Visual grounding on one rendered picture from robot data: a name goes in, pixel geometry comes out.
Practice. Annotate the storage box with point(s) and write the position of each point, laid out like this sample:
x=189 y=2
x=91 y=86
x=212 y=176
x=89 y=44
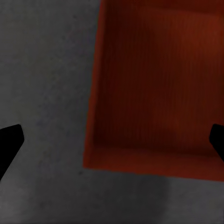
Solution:
x=157 y=88

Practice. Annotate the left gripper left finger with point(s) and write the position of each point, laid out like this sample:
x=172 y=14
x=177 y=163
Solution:
x=11 y=140

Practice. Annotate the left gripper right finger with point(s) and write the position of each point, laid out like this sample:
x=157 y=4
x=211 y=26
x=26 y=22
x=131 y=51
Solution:
x=217 y=139

